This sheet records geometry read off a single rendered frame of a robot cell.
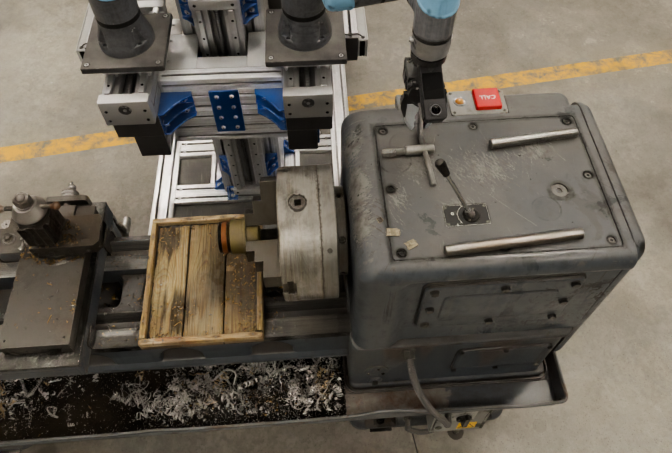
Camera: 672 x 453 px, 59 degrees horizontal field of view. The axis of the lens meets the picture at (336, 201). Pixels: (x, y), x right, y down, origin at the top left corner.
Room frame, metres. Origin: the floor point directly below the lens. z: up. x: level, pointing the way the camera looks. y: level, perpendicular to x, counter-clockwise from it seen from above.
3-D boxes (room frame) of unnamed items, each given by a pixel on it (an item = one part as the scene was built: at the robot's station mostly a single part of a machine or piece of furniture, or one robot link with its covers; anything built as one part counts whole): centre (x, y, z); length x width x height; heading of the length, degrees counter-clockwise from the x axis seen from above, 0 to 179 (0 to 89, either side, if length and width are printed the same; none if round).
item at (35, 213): (0.77, 0.71, 1.13); 0.08 x 0.08 x 0.03
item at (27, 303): (0.70, 0.71, 0.95); 0.43 x 0.17 x 0.05; 4
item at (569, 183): (0.78, -0.32, 1.06); 0.59 x 0.48 x 0.39; 94
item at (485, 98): (0.99, -0.35, 1.26); 0.06 x 0.06 x 0.02; 4
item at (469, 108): (0.98, -0.33, 1.23); 0.13 x 0.08 x 0.05; 94
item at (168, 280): (0.71, 0.34, 0.89); 0.36 x 0.30 x 0.04; 4
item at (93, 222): (0.77, 0.69, 0.99); 0.20 x 0.10 x 0.05; 94
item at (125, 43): (1.31, 0.58, 1.21); 0.15 x 0.15 x 0.10
